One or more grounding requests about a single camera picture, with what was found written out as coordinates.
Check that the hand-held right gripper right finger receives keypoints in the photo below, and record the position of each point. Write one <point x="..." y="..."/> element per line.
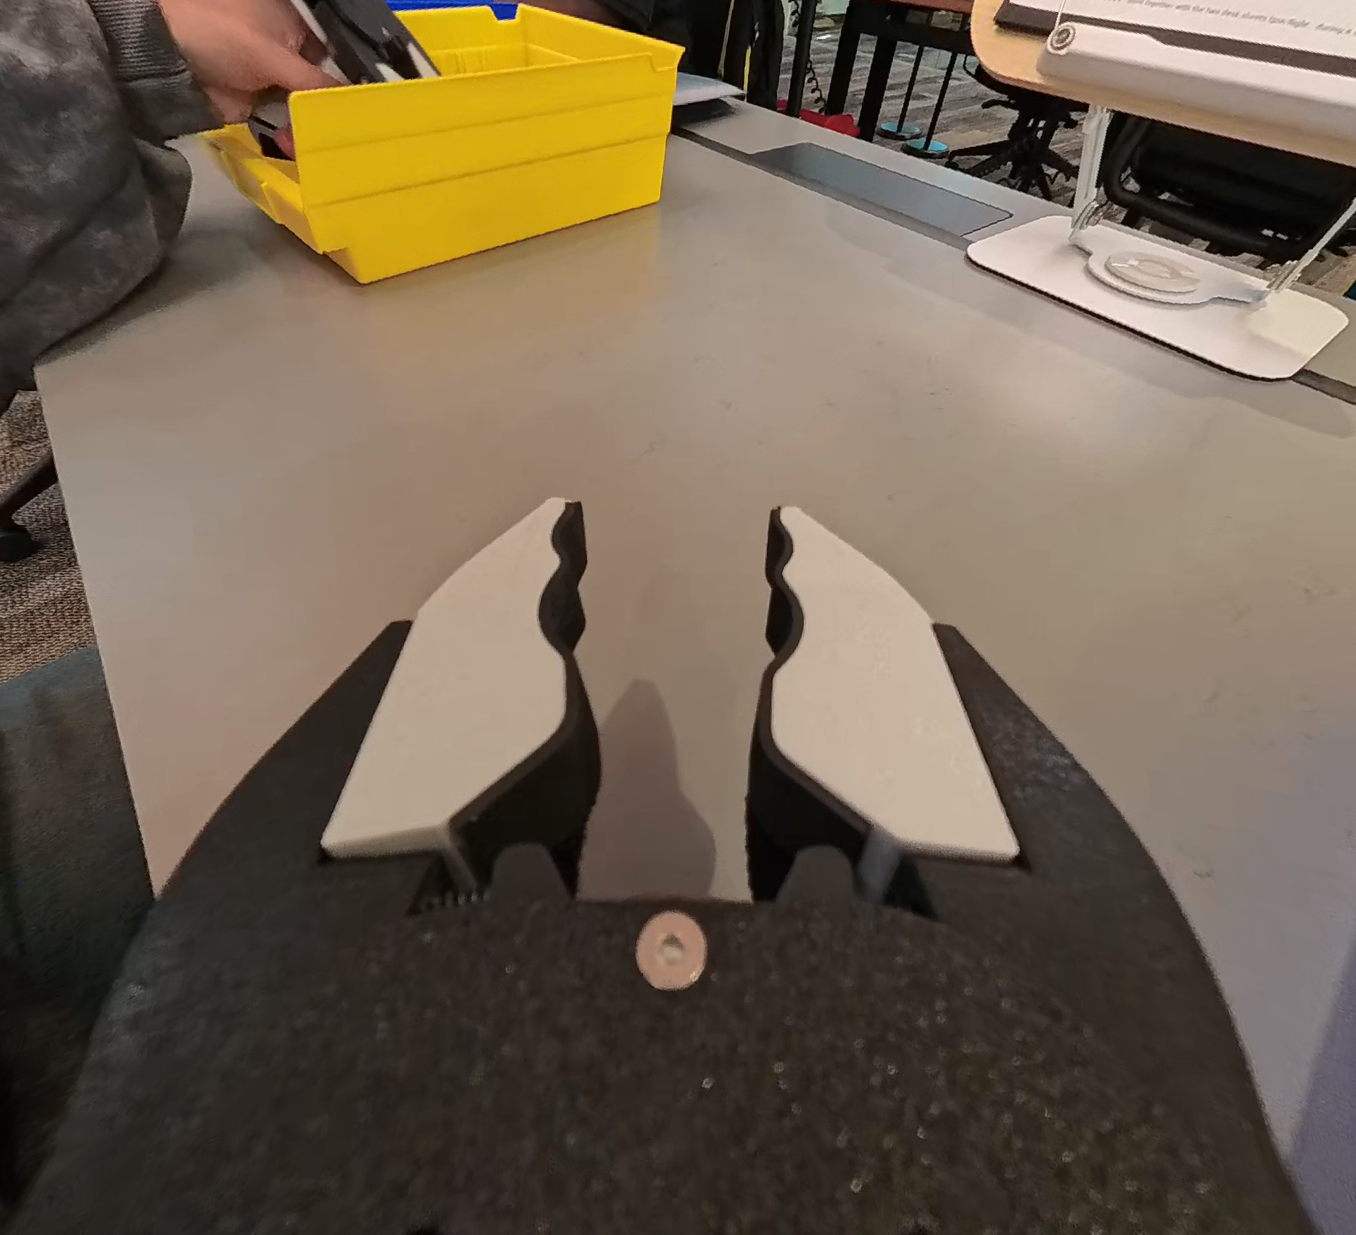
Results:
<point x="879" y="716"/>

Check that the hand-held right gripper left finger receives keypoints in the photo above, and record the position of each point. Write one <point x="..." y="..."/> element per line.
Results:
<point x="467" y="705"/>

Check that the yellow plastic bin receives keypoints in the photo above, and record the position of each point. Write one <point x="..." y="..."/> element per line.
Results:
<point x="477" y="165"/>

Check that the person's left hand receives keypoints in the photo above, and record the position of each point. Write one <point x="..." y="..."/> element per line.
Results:
<point x="234" y="48"/>

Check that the white flat sheet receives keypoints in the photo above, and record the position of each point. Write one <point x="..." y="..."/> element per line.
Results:
<point x="706" y="89"/>

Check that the white tablet stand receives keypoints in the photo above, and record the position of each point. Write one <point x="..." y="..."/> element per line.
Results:
<point x="1166" y="319"/>

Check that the black office chair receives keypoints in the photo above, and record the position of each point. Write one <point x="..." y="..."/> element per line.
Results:
<point x="1218" y="186"/>
<point x="1023" y="133"/>

